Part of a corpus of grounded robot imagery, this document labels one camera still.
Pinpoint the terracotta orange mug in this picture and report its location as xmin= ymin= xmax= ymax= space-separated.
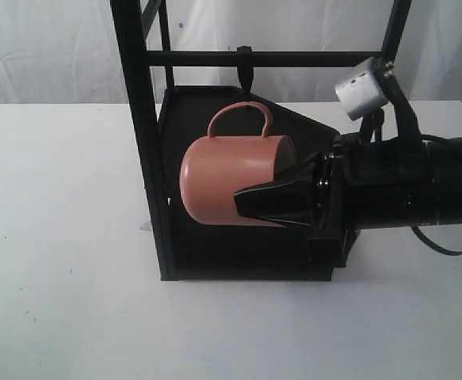
xmin=179 ymin=101 xmax=297 ymax=227

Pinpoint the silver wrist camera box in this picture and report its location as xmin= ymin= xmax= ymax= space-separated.
xmin=334 ymin=57 xmax=394 ymax=121

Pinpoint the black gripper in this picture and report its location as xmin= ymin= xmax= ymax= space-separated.
xmin=234 ymin=134 xmax=428 ymax=268

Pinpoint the black metal shelf rack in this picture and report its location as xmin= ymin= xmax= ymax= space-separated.
xmin=110 ymin=0 xmax=410 ymax=283

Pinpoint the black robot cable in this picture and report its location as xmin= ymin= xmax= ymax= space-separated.
xmin=410 ymin=223 xmax=462 ymax=256

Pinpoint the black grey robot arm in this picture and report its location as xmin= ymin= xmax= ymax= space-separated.
xmin=234 ymin=133 xmax=462 ymax=268

